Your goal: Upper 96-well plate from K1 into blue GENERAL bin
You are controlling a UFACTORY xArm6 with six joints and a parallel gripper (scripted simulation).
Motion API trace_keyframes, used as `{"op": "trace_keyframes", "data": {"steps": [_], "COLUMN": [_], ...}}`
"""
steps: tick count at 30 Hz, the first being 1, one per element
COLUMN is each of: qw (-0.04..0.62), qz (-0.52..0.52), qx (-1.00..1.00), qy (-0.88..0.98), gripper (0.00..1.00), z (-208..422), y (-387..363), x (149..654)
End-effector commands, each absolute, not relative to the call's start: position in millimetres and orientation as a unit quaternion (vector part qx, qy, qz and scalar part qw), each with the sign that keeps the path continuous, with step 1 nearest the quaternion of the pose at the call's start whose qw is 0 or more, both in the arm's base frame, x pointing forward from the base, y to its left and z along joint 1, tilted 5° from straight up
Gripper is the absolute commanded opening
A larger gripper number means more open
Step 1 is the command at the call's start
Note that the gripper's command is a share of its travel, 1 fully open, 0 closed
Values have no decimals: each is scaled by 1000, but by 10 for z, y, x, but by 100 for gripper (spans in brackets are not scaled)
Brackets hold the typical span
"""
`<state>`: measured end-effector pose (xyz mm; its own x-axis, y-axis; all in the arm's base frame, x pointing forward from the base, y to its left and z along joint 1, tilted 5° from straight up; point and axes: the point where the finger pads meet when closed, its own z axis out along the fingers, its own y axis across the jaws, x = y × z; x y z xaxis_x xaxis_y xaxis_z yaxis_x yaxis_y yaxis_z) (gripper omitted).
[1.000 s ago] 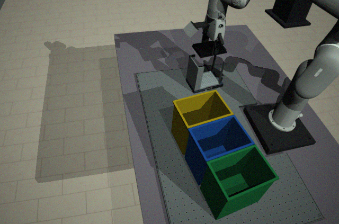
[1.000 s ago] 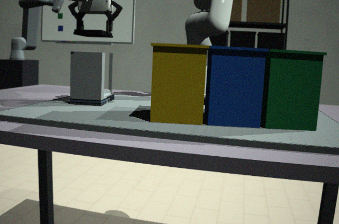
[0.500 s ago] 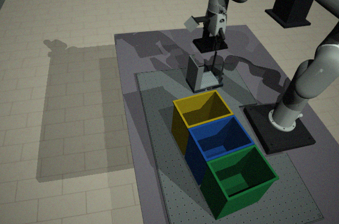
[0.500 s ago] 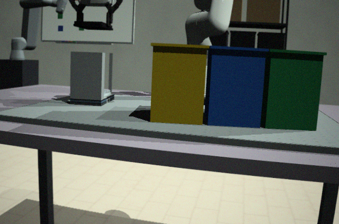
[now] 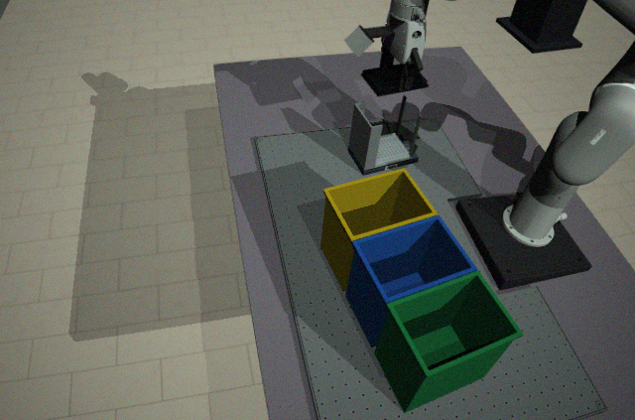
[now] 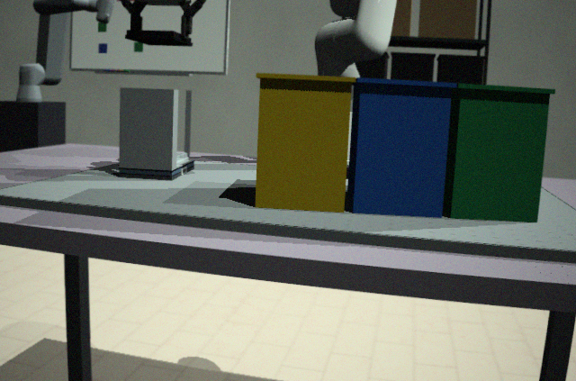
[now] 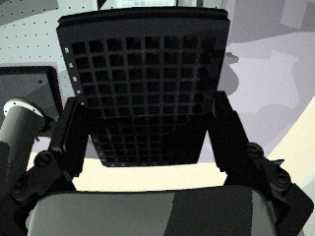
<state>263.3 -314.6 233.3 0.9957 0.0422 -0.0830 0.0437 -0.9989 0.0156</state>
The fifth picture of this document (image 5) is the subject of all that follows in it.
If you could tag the olive yellow bin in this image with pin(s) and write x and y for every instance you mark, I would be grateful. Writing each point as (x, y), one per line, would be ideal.
(366, 207)

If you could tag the blue bin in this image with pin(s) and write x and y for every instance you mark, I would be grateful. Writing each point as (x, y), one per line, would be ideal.
(406, 260)

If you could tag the green bin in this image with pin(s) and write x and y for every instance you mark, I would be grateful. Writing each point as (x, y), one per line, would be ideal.
(454, 333)

